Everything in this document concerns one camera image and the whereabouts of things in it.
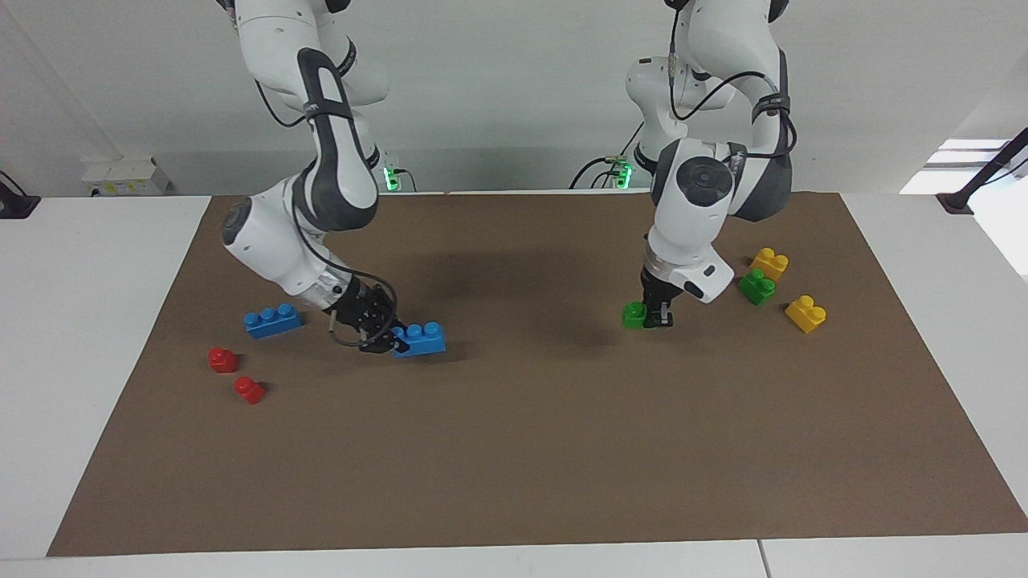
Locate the black table clamp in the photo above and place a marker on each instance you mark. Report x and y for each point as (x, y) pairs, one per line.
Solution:
(16, 205)

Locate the yellow two-stud toy block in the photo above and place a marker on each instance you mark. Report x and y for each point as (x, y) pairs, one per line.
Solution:
(805, 315)
(769, 263)

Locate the green two-stud toy block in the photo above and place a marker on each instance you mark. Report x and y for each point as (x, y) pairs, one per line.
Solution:
(756, 287)
(634, 316)

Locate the white background box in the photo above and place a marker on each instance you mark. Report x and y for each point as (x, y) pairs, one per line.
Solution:
(124, 178)

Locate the blue three-stud toy block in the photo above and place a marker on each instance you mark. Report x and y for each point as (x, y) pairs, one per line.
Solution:
(424, 339)
(271, 321)

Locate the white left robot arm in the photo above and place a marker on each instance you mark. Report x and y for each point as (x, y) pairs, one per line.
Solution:
(699, 209)

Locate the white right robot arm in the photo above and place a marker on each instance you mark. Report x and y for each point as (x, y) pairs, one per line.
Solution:
(273, 241)

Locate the red single-stud toy block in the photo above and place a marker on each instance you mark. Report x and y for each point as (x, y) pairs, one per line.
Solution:
(222, 360)
(250, 391)

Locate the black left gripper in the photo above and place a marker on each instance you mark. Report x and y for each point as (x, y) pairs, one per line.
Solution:
(660, 293)

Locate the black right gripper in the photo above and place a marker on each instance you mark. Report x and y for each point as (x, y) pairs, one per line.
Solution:
(361, 309)

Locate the brown table mat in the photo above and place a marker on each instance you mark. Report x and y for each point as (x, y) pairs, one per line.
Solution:
(514, 449)

